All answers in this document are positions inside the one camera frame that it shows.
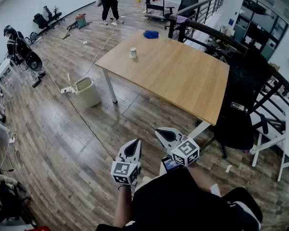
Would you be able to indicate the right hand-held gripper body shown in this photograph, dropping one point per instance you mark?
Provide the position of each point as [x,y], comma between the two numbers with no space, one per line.
[185,151]

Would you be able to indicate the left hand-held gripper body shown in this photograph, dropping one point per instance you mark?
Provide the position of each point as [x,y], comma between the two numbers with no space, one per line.
[124,173]

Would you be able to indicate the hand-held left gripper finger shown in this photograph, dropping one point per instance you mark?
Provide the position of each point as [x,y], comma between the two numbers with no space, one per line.
[122,151]
[139,153]

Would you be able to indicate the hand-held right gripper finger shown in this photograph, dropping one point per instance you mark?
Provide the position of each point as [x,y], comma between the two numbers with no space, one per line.
[161,141]
[177,132]

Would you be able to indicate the beige trash bin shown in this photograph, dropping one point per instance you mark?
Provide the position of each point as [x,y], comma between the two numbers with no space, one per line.
[90,94]

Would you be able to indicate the small white cup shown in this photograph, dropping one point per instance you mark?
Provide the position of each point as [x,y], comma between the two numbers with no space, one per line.
[133,53]

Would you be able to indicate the person's right forearm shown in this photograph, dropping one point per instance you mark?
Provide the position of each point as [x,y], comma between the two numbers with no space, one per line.
[200,179]

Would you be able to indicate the person's left forearm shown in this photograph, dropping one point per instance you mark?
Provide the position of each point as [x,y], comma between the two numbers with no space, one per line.
[122,206]

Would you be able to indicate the small black screen device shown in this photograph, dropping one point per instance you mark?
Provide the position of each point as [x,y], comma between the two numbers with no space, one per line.
[171,163]

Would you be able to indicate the person's light trousers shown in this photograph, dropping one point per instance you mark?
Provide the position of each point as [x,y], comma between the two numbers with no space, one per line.
[144,180]

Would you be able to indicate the person's black shirt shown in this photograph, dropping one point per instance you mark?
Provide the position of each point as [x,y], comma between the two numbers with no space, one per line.
[178,206]

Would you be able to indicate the wooden table with white legs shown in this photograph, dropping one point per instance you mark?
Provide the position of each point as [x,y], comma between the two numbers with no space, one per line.
[173,76]

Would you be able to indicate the clear plastic bottle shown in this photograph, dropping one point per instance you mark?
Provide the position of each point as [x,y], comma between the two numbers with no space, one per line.
[238,106]

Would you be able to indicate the black mesh office chair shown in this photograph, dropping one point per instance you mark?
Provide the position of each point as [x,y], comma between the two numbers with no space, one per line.
[240,90]

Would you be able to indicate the white power strip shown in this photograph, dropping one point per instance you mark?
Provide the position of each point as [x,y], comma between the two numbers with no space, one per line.
[66,90]

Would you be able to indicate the blue cloth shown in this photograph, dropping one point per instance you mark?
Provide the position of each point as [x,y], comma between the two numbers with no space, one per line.
[151,34]

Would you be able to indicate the black metal railing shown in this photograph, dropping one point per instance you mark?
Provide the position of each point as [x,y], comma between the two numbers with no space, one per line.
[207,28]

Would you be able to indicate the white power adapter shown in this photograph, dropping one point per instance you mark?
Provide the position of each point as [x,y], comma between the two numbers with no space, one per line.
[12,138]

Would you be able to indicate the purple cloth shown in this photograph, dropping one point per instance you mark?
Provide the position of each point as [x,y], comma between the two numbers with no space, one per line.
[181,19]

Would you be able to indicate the light jacket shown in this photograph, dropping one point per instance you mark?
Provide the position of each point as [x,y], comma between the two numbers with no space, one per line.
[2,179]

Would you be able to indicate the metal platform cart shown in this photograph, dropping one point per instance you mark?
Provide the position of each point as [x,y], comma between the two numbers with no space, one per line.
[155,11]

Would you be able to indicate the black shell chair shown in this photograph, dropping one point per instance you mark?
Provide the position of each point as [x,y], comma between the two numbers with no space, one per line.
[31,59]

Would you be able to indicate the white desk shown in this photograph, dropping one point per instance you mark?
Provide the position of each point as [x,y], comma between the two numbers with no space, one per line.
[3,68]

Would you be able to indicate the black reclined office chair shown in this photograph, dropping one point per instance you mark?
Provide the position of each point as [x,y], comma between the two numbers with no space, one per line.
[47,19]

